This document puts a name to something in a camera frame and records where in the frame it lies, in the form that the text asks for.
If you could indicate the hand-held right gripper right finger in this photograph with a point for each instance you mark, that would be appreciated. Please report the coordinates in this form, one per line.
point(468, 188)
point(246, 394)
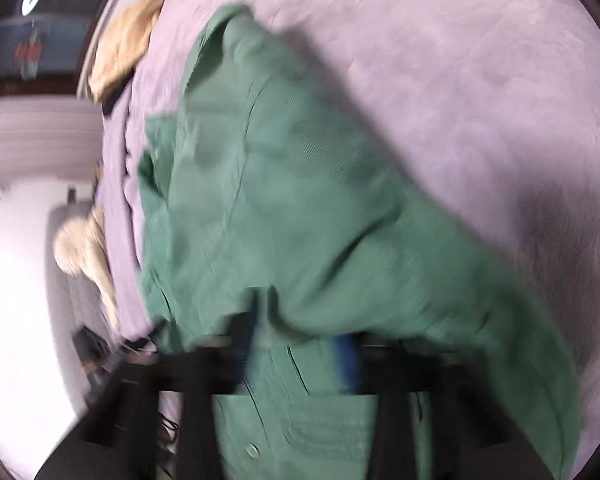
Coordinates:
point(347, 365)

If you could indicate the plush bed blanket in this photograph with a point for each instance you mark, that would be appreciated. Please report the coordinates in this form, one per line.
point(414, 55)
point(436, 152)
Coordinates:
point(455, 85)

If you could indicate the white slatted panel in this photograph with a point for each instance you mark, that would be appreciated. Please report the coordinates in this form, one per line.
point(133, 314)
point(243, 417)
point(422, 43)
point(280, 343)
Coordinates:
point(35, 135)

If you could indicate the tan cloth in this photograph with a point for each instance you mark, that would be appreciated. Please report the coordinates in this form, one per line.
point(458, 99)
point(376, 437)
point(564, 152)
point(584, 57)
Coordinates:
point(125, 45)

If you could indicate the cream fluffy cloth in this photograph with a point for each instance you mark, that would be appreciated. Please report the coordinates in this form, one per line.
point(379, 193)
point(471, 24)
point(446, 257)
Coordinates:
point(77, 250)

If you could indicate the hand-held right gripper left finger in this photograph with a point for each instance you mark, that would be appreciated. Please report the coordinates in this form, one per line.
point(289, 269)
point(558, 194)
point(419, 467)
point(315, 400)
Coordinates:
point(240, 347)

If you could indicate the wall poster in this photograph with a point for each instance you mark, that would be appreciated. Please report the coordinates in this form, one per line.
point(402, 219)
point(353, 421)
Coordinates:
point(30, 55)

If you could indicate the green button shirt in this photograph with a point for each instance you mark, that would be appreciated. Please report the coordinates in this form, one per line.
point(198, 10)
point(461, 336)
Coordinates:
point(290, 185)

